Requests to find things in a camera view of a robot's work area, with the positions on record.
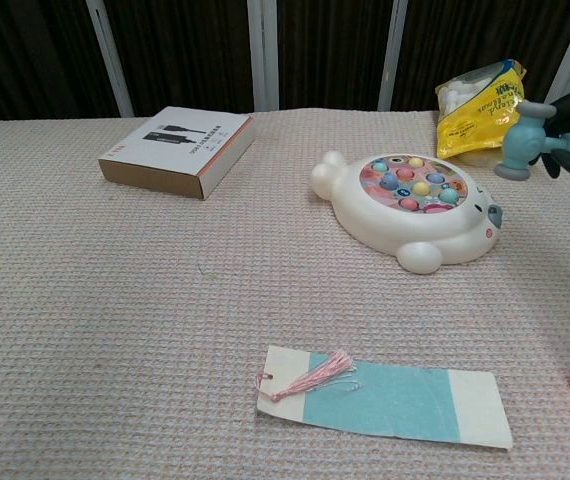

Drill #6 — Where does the yellow snack bag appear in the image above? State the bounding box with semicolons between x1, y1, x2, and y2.
434;58;530;162

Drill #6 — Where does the teal toy hammer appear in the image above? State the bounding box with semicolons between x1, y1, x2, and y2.
493;98;570;183

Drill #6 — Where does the white seal fishing toy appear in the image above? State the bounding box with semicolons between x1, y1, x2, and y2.
308;150;507;276

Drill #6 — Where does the white and teal paper bookmark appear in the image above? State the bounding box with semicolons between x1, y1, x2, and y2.
255;344;515;450

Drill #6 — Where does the pink waffle-weave tablecloth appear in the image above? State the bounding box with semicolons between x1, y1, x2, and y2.
0;106;570;480

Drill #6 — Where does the white cardboard cable box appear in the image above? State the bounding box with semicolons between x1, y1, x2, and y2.
97;105;256;201

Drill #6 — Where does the pink bookmark tassel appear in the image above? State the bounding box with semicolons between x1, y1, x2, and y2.
254;349;357;403

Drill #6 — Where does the dark ribbed curtain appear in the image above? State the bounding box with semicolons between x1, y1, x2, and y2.
0;0;570;124

